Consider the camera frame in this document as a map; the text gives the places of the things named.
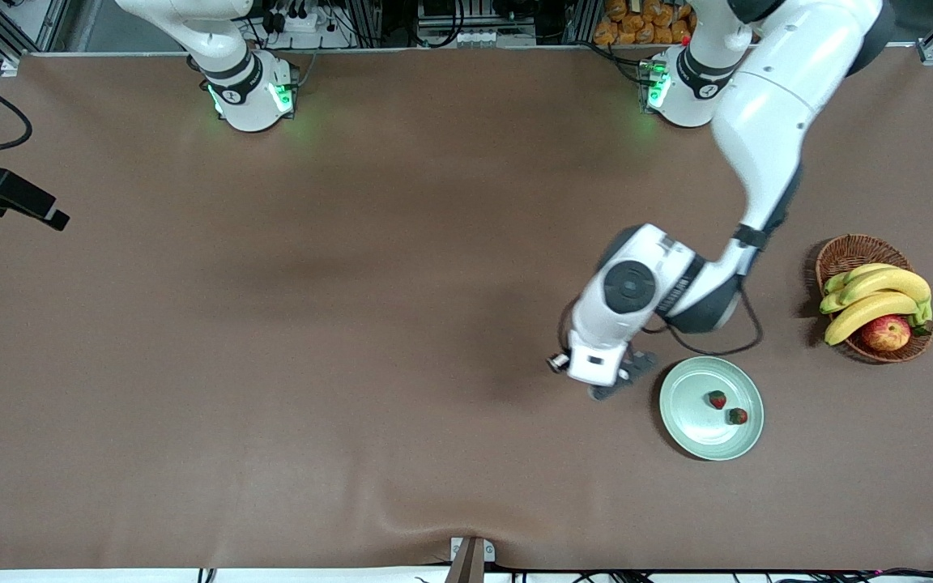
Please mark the red strawberry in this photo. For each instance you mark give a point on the red strawberry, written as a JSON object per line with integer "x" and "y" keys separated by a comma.
{"x": 717, "y": 399}
{"x": 738, "y": 416}

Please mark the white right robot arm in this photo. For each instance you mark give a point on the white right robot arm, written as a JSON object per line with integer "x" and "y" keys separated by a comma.
{"x": 248, "y": 89}

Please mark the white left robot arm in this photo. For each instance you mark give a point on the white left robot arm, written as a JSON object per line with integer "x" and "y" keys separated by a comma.
{"x": 636, "y": 283}

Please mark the pale green round plate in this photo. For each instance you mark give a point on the pale green round plate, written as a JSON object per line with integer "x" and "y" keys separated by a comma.
{"x": 693, "y": 421}

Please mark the brown table cloth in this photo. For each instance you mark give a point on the brown table cloth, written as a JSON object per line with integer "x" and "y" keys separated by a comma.
{"x": 313, "y": 364}

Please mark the yellow banana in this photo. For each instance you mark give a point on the yellow banana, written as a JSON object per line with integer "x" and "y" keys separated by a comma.
{"x": 831, "y": 304}
{"x": 892, "y": 281}
{"x": 867, "y": 312}
{"x": 859, "y": 271}

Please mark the brown wicker basket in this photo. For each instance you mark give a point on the brown wicker basket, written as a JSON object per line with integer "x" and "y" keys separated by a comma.
{"x": 851, "y": 253}

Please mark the white power strip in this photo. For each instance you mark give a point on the white power strip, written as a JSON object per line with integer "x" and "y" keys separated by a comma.
{"x": 300, "y": 22}

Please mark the red apple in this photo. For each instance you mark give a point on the red apple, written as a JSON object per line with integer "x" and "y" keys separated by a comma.
{"x": 886, "y": 334}

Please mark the bag of orange bread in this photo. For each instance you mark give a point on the bag of orange bread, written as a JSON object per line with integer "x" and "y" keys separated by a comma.
{"x": 636, "y": 24}

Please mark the metal table edge bracket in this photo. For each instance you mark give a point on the metal table edge bracket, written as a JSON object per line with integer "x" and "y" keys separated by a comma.
{"x": 472, "y": 559}

